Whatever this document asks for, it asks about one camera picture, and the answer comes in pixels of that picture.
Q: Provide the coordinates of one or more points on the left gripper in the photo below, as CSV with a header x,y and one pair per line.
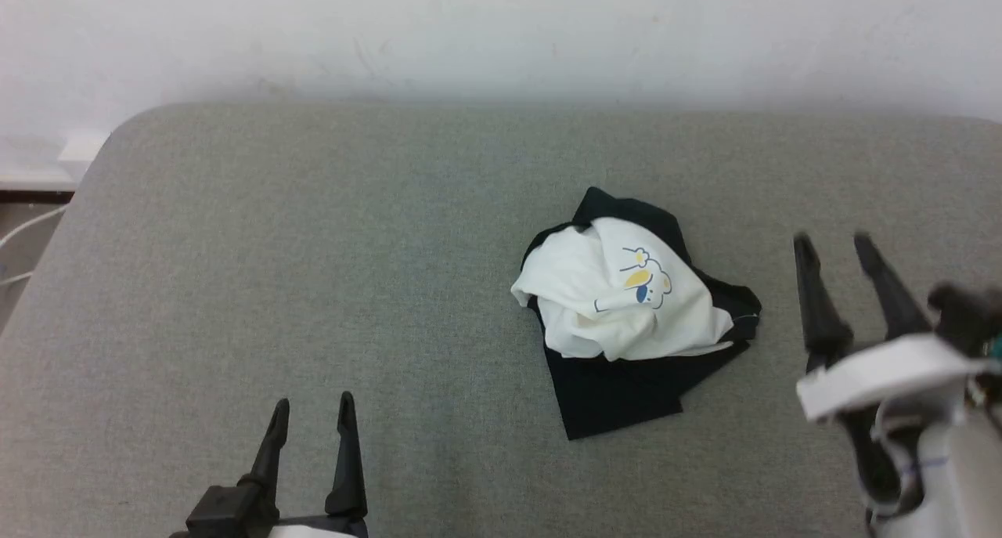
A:
x,y
321,527

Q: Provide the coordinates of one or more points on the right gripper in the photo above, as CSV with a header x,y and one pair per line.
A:
x,y
884,370

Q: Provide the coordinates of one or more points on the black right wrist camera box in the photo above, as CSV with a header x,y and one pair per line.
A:
x,y
967,311

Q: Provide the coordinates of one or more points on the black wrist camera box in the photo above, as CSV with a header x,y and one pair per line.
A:
x,y
967,311
231,510

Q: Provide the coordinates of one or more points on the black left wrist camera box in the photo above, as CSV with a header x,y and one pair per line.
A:
x,y
231,510

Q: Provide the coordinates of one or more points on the white wall skirting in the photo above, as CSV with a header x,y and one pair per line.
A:
x,y
31,170

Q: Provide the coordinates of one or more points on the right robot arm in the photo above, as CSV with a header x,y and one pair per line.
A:
x,y
963,475

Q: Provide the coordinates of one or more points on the black and white t-shirt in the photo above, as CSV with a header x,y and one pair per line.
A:
x,y
595,303

